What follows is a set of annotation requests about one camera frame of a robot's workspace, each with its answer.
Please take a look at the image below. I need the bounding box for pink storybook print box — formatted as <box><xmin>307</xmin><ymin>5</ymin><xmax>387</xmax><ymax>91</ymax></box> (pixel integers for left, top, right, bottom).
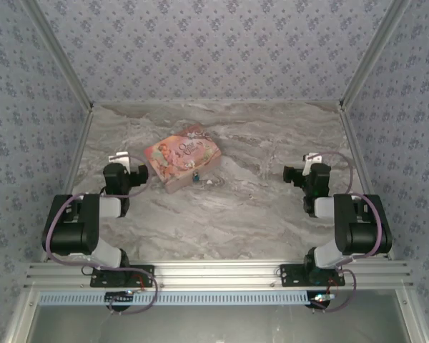
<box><xmin>144</xmin><ymin>124</ymin><xmax>222</xmax><ymax>195</ymax></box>

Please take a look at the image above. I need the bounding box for small black circuit board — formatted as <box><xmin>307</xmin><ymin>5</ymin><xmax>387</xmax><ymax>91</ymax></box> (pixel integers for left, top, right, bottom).
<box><xmin>104</xmin><ymin>291</ymin><xmax>135</xmax><ymax>305</ymax></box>
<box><xmin>307</xmin><ymin>291</ymin><xmax>335</xmax><ymax>309</ymax></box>

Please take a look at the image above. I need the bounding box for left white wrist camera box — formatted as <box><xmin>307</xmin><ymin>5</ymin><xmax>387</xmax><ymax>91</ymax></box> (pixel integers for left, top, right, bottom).
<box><xmin>109</xmin><ymin>151</ymin><xmax>131</xmax><ymax>173</ymax></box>

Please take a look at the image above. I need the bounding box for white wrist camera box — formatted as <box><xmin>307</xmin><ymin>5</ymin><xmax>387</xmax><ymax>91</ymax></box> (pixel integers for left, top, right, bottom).
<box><xmin>109</xmin><ymin>151</ymin><xmax>131</xmax><ymax>173</ymax></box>
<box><xmin>302</xmin><ymin>152</ymin><xmax>323</xmax><ymax>177</ymax></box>

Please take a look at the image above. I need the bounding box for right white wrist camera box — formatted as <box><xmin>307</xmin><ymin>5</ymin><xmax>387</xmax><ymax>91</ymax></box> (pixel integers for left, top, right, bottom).
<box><xmin>302</xmin><ymin>152</ymin><xmax>323</xmax><ymax>177</ymax></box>

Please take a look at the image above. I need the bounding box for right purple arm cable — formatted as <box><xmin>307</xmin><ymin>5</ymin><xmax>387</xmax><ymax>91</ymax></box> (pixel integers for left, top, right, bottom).
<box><xmin>309</xmin><ymin>150</ymin><xmax>384</xmax><ymax>314</ymax></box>

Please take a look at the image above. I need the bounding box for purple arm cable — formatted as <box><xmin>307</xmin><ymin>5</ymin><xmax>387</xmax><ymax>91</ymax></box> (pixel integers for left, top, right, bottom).
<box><xmin>44</xmin><ymin>170</ymin><xmax>159</xmax><ymax>316</ymax></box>
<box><xmin>309</xmin><ymin>150</ymin><xmax>384</xmax><ymax>314</ymax></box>

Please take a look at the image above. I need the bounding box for aluminium table side rail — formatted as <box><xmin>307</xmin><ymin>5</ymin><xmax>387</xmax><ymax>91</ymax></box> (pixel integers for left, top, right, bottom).
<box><xmin>337</xmin><ymin>105</ymin><xmax>395</xmax><ymax>261</ymax></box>
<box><xmin>42</xmin><ymin>106</ymin><xmax>96</xmax><ymax>264</ymax></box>

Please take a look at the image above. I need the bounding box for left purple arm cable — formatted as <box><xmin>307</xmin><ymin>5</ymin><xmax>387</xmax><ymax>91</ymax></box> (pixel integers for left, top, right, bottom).
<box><xmin>44</xmin><ymin>170</ymin><xmax>159</xmax><ymax>316</ymax></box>

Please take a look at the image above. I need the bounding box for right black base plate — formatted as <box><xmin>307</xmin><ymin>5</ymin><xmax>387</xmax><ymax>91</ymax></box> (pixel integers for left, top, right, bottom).
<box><xmin>279</xmin><ymin>264</ymin><xmax>346</xmax><ymax>287</ymax></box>

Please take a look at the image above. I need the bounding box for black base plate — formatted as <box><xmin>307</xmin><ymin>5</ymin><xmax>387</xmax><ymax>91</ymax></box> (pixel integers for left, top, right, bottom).
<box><xmin>89</xmin><ymin>264</ymin><xmax>155</xmax><ymax>289</ymax></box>
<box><xmin>279</xmin><ymin>264</ymin><xmax>346</xmax><ymax>287</ymax></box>

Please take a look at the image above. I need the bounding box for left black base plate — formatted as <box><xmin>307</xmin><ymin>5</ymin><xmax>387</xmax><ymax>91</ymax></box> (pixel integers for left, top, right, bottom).
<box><xmin>89</xmin><ymin>264</ymin><xmax>155</xmax><ymax>289</ymax></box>

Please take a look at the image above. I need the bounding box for aluminium cross rail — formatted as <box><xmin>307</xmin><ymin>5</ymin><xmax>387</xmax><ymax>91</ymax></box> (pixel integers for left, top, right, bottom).
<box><xmin>23</xmin><ymin>260</ymin><xmax>414</xmax><ymax>289</ymax></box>

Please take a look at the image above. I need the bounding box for aluminium upright corner post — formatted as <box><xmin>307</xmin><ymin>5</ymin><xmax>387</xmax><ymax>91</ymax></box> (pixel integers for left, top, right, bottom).
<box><xmin>23</xmin><ymin>0</ymin><xmax>94</xmax><ymax>110</ymax></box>
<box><xmin>338</xmin><ymin>0</ymin><xmax>413</xmax><ymax>110</ymax></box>

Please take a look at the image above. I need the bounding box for white slotted cable duct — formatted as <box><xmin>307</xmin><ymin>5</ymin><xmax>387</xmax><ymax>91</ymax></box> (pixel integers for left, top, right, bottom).
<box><xmin>39</xmin><ymin>290</ymin><xmax>310</xmax><ymax>307</ymax></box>

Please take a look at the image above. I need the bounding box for aluminium lower frame leg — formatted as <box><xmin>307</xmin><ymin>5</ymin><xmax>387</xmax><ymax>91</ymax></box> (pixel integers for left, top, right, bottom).
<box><xmin>3</xmin><ymin>289</ymin><xmax>40</xmax><ymax>343</ymax></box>
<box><xmin>395</xmin><ymin>288</ymin><xmax>429</xmax><ymax>343</ymax></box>

